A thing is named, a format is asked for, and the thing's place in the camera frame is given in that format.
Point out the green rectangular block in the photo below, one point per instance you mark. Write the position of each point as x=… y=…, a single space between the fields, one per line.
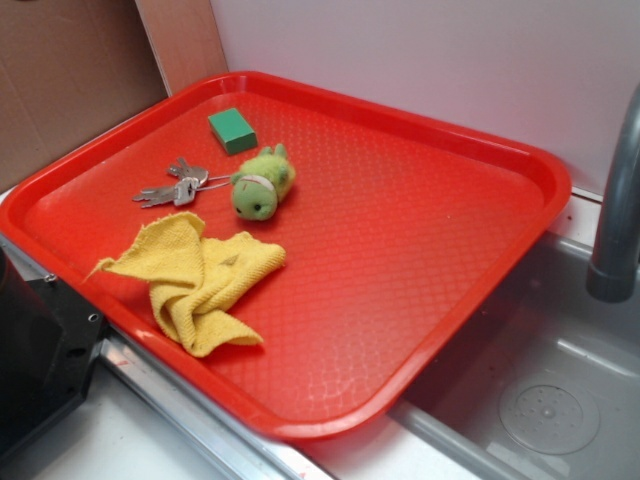
x=232 y=131

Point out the red plastic tray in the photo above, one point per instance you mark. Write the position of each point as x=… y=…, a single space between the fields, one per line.
x=395 y=231

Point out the yellow crumpled cloth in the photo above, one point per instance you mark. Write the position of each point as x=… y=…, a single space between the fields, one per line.
x=194 y=280

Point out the silver key bunch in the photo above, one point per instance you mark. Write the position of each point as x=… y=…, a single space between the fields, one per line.
x=189 y=181

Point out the grey sink basin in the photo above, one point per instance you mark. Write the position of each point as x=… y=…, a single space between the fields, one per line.
x=539 y=323

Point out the round sink drain cover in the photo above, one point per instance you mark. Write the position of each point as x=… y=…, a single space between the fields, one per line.
x=549 y=417

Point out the grey metal faucet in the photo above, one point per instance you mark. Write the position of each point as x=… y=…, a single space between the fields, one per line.
x=612 y=270

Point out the brown cardboard panel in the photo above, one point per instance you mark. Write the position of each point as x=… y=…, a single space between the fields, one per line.
x=71 y=70

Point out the green plush toy keychain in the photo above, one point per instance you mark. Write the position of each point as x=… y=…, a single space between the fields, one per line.
x=262 y=183

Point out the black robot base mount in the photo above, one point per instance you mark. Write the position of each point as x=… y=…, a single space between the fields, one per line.
x=50 y=339

